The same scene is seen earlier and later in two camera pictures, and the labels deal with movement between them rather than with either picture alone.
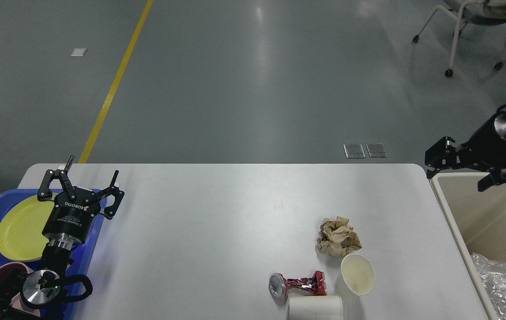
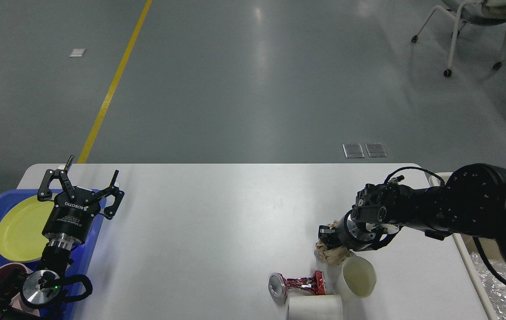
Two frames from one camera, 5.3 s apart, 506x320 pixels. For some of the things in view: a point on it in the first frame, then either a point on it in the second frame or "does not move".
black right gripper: x=497 y=144 → x=355 y=235
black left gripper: x=72 y=217 does not move
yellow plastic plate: x=20 y=235 does not move
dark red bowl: x=5 y=281 does not move
